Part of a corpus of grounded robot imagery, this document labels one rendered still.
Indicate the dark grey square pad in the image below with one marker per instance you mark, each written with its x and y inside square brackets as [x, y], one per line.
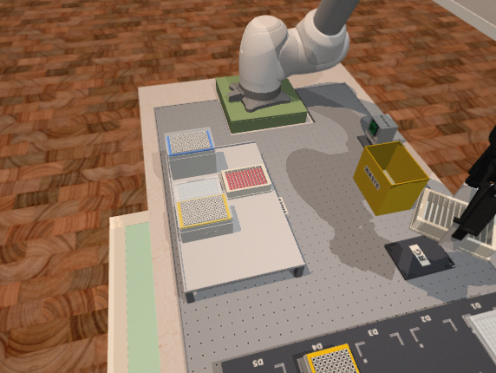
[419, 256]

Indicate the white flat shelf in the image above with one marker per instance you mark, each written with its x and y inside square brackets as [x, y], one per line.
[261, 243]

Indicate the yellow tip rack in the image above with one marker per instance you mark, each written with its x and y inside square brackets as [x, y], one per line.
[333, 360]

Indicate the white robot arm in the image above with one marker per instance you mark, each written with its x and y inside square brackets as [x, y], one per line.
[269, 52]

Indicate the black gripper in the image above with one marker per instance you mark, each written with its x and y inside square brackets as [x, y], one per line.
[483, 209]

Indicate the cream trough reservoir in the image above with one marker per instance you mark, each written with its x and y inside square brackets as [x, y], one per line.
[437, 208]

